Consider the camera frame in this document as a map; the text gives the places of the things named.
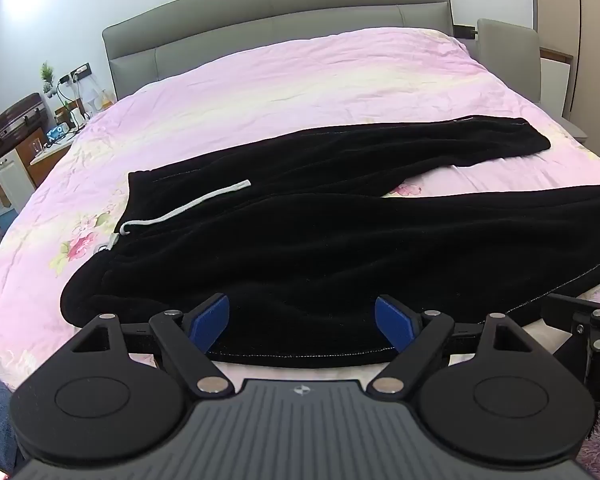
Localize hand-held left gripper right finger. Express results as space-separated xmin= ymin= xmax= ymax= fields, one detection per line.
xmin=371 ymin=295 xmax=532 ymax=395

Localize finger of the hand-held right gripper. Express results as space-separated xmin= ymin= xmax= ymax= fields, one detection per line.
xmin=539 ymin=292 xmax=600 ymax=397

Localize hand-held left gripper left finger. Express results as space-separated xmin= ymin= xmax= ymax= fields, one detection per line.
xmin=72 ymin=293 xmax=232 ymax=395

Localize black pants with white drawstring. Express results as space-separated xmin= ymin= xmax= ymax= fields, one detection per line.
xmin=60 ymin=115 xmax=600 ymax=369

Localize white bedside cabinet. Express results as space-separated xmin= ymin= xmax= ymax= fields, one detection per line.
xmin=538 ymin=47 xmax=575 ymax=122

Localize wooden nightstand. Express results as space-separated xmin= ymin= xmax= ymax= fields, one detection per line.
xmin=29 ymin=127 xmax=83 ymax=187

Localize pink floral bed sheet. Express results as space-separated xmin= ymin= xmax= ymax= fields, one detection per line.
xmin=0 ymin=27 xmax=600 ymax=396

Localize blue bin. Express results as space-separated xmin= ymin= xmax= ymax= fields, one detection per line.
xmin=0 ymin=204 xmax=17 ymax=243

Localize beige wardrobe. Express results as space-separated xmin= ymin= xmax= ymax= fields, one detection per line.
xmin=530 ymin=0 xmax=600 ymax=141

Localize brown suitcase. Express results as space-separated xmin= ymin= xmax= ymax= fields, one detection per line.
xmin=0 ymin=92 xmax=49 ymax=162

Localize small green plant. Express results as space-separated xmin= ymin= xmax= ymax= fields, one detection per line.
xmin=39 ymin=61 xmax=57 ymax=97

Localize grey upholstered headboard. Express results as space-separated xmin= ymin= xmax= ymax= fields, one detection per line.
xmin=102 ymin=0 xmax=454 ymax=102

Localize grey bed frame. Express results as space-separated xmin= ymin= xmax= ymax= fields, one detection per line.
xmin=534 ymin=100 xmax=600 ymax=183

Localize wall power socket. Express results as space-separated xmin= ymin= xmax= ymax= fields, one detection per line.
xmin=59 ymin=62 xmax=92 ymax=85

